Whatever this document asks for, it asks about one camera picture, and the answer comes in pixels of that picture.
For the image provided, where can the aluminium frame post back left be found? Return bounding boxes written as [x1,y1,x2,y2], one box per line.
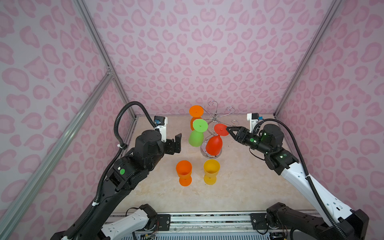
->
[73,0,129,104]

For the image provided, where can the yellow plastic wine glass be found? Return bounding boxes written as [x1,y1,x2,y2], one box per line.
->
[204,160,221,185]

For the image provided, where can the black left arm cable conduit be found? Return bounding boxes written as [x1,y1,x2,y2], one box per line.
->
[62,101,158,240]

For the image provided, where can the aluminium frame post back right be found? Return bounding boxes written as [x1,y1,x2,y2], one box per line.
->
[274,0,345,117]

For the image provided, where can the orange wine glass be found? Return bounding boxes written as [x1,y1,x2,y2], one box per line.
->
[176,161,193,187]
[189,105,204,131]

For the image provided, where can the aluminium frame strut left diagonal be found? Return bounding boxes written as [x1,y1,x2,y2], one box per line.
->
[1,73,114,240]

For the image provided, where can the aluminium frame post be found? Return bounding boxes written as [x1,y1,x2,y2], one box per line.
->
[274,0,345,117]
[73,0,129,104]

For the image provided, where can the green plastic wine glass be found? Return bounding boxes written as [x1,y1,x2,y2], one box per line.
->
[189,119,208,147]

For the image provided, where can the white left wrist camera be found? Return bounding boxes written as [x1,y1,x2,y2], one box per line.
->
[155,117,168,143]

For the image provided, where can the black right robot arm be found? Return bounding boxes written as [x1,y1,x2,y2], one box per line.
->
[227,120,369,240]

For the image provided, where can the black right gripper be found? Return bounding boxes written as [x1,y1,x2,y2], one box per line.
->
[226,126,273,155]

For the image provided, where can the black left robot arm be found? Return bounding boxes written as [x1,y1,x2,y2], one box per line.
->
[51,116,182,240]

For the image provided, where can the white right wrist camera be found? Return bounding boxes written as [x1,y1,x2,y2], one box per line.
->
[247,113,263,133]

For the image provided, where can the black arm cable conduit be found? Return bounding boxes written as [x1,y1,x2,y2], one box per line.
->
[253,118,349,240]
[62,101,158,240]

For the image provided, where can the chrome wire wine glass rack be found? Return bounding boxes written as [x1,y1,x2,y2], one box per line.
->
[200,100,240,159]

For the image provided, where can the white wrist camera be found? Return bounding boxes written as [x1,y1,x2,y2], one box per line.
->
[155,117,168,143]
[247,113,263,133]

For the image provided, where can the red plastic wine glass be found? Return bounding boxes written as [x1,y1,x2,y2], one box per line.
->
[206,124,229,156]

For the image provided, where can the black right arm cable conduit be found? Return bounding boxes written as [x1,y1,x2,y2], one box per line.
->
[253,118,349,240]

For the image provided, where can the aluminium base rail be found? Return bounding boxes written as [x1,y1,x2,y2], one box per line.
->
[80,209,344,240]

